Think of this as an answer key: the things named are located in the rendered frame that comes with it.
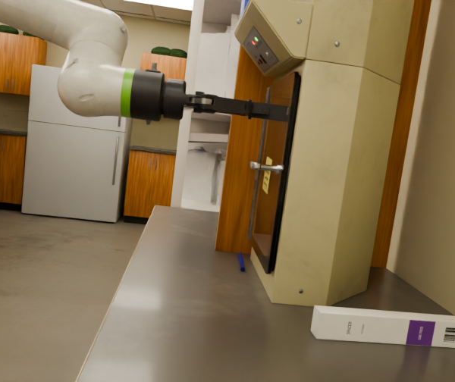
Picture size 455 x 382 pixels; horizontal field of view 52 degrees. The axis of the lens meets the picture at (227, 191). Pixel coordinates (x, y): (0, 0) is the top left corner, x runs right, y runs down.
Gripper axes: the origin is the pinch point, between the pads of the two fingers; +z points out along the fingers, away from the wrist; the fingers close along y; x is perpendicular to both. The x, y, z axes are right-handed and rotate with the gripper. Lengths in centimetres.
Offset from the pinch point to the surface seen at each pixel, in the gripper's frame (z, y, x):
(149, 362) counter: -17, -32, 37
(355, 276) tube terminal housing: 24.4, 3.8, 32.2
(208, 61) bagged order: -9, 136, -28
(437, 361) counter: 28, -24, 37
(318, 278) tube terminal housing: 13.6, -4.7, 31.1
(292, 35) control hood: 1.7, -4.7, -14.0
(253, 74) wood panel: 0.2, 32.3, -11.1
